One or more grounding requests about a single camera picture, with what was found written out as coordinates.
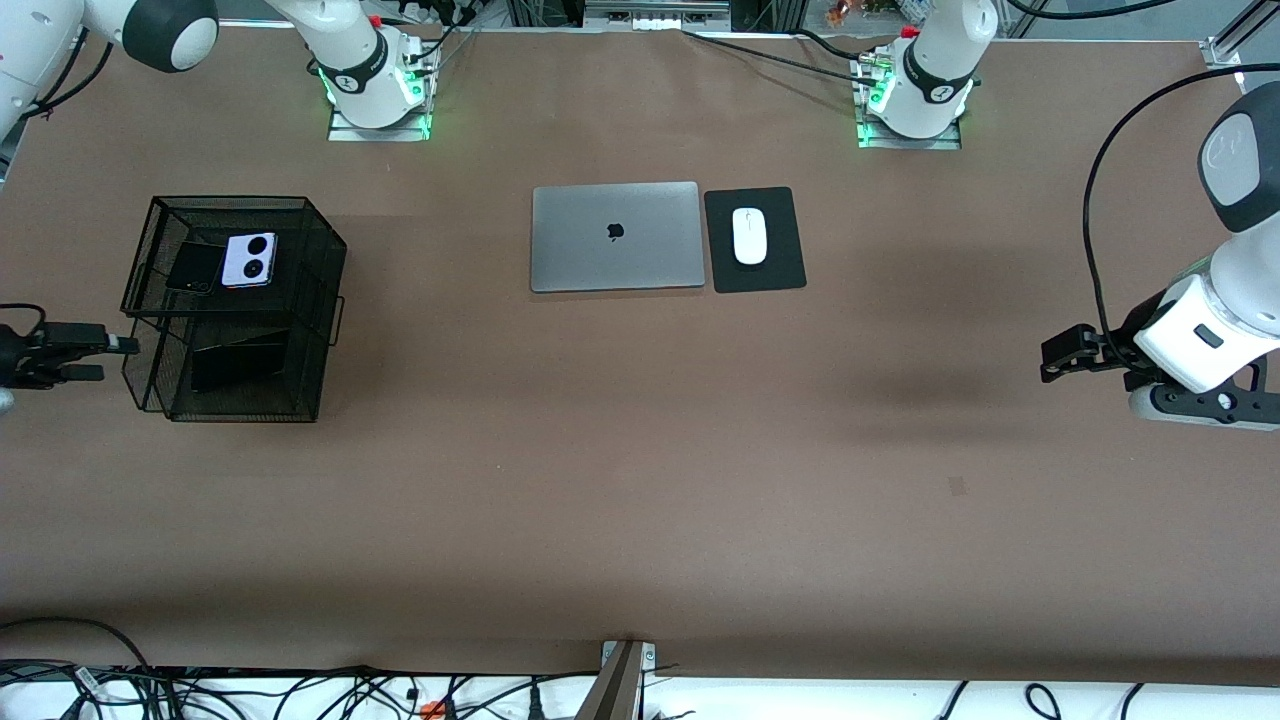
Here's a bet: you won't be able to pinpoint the black slab smartphone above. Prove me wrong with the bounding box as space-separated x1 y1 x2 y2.
188 342 293 394

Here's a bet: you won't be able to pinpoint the white flip phone black circles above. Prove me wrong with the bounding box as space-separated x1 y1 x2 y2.
220 232 278 289

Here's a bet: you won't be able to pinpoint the black mouse pad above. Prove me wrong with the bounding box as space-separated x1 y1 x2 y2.
704 186 808 294

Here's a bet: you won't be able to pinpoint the white computer mouse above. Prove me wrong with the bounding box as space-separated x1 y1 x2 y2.
732 207 769 266

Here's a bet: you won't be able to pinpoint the assorted coloured small items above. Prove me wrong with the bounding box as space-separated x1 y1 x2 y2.
825 0 926 23

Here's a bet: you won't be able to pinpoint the silver closed laptop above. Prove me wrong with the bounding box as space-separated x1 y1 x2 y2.
531 181 707 294

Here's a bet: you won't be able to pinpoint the metal equipment box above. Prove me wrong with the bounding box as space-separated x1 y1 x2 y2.
585 0 731 31

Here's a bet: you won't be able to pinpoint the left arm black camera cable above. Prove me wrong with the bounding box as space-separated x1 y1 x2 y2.
1083 66 1280 341

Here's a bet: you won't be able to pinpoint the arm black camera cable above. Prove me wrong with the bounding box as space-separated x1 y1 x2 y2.
0 28 113 333
1083 66 1280 341

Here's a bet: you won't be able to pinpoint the black wire mesh organizer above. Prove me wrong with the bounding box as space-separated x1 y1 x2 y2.
120 195 348 424

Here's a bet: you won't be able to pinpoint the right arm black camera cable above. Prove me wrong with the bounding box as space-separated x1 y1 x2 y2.
0 28 113 333

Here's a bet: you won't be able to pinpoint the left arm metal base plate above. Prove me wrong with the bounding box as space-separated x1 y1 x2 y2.
857 112 963 151

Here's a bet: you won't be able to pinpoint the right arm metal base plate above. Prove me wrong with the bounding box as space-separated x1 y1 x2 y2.
328 100 433 143

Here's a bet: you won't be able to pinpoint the short black table cable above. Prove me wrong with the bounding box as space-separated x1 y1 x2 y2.
795 28 883 63

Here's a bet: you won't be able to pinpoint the long black table cable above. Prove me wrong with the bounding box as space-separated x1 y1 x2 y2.
683 28 866 89

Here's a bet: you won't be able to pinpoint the aluminium post with bracket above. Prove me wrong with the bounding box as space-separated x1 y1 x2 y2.
580 640 658 720

